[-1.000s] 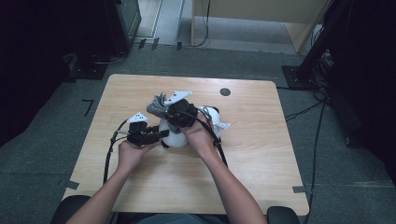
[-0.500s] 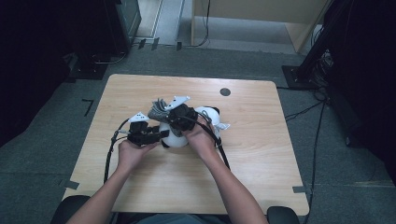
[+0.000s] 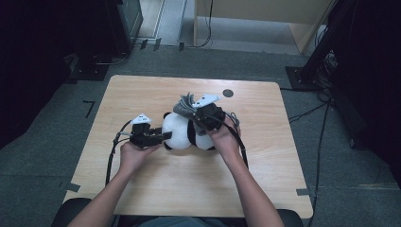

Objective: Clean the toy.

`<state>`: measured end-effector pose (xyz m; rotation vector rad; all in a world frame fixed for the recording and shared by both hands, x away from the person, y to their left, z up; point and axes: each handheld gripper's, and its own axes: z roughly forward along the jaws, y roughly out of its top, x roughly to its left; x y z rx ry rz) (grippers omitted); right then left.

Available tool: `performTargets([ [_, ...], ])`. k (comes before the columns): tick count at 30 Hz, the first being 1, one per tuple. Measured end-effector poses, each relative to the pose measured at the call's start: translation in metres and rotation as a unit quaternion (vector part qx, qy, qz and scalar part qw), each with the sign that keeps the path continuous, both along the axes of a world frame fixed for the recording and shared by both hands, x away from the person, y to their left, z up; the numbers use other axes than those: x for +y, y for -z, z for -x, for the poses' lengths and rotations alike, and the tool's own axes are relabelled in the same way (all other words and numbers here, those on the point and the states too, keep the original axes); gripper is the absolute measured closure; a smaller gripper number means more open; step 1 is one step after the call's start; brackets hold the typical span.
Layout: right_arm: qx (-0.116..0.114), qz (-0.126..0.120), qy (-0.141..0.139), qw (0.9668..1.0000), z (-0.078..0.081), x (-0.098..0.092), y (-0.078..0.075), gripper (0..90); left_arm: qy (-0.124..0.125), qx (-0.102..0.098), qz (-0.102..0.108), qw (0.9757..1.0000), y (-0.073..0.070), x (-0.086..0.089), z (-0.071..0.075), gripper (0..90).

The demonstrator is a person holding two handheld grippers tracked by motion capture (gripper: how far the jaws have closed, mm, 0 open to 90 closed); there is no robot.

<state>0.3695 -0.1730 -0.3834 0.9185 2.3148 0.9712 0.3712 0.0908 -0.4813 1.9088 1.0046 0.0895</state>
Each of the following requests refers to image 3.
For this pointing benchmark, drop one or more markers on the dark curtain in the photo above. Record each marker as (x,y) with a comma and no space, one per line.
(372,78)
(38,63)

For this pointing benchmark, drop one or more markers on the black cabinet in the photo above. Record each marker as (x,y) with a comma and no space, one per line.
(127,22)

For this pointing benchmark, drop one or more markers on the person's dark clothing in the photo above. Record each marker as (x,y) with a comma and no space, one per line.
(183,222)

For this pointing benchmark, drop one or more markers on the black stand base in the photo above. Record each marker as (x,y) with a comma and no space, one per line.
(90,71)

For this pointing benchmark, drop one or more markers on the beige wooden furniture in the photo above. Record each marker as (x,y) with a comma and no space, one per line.
(261,8)

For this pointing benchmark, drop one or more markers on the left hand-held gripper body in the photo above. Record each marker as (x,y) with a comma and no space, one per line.
(141,135)

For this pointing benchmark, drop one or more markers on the panda plush toy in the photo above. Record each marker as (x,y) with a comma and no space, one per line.
(176,132)

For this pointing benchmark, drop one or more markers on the black metal stand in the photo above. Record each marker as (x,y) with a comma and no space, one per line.
(315,60)

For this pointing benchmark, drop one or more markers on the black chair armrest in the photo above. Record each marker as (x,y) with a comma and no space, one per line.
(293,219)
(71,209)

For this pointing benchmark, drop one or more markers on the grey floor tape strip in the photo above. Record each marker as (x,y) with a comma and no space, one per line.
(303,191)
(72,187)

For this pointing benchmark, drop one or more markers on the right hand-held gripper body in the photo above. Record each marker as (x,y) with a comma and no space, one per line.
(209,116)

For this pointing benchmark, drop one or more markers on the dark round table grommet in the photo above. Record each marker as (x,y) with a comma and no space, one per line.
(228,93)

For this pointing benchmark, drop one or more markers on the grey fuzzy sock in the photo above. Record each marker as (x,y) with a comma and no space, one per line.
(184,108)

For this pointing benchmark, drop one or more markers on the person's right hand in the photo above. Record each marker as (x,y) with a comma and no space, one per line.
(225,142)

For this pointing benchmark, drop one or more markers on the person's left hand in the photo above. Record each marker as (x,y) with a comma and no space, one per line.
(134,157)

